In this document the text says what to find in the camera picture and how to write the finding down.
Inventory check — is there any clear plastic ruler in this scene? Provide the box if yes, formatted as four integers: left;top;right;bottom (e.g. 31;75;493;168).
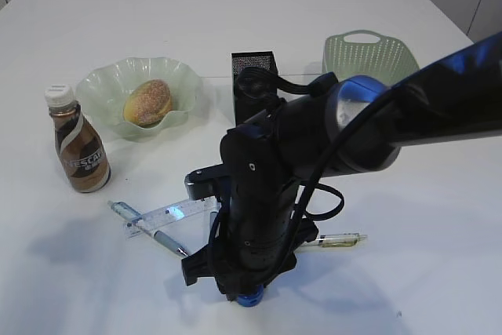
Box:
140;197;220;233

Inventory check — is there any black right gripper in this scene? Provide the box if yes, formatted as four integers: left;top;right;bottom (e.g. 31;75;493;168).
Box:
181;111;317;300

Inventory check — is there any grey grip pen middle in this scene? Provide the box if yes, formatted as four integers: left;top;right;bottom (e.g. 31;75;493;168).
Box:
209;211;218;230

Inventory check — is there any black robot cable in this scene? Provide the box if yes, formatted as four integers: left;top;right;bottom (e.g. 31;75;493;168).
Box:
206;67;393;293

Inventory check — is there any green wavy glass plate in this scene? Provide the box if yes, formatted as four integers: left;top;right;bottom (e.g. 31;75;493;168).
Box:
75;57;202;140

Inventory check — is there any grey grip pen left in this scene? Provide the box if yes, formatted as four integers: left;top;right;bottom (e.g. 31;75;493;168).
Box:
107;201;189;258

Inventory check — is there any grey grip pen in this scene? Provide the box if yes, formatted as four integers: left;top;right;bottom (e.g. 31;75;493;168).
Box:
107;201;189;258
209;211;218;230

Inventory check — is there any green plastic woven basket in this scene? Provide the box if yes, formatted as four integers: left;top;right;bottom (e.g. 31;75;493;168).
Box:
322;30;419;86

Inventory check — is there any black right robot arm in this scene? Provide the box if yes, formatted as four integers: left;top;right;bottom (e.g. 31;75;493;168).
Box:
181;35;501;306

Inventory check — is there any sugared bread loaf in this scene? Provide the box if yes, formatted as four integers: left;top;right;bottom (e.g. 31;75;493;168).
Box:
122;79;173;127

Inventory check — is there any beige grip white pen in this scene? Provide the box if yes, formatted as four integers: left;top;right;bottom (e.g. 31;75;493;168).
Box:
299;233;368;250

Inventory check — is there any brown coffee drink bottle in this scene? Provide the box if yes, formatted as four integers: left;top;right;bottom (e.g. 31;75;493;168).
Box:
45;85;111;193

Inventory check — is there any silver blue wrist camera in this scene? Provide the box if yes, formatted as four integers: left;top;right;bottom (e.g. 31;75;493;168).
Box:
184;164;231;202

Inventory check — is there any black mesh pen holder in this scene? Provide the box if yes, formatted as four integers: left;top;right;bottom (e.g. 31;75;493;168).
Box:
231;51;278;125

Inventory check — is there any blue pencil sharpener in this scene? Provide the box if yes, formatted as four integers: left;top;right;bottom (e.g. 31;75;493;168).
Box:
236;285;264;308

